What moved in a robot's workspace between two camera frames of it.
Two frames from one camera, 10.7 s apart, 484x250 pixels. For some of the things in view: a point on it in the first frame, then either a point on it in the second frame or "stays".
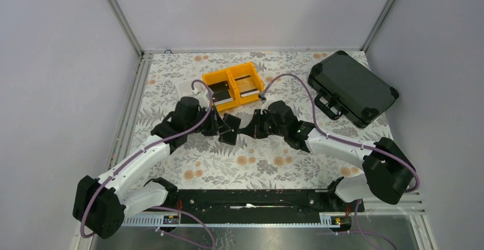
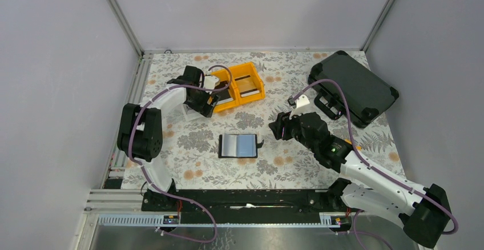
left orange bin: (222, 86) stays
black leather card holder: (233, 123) → (238, 145)
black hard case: (348, 89) stays
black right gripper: (254, 202) stays
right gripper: (254, 129) → (282, 120)
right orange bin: (247, 84) stays
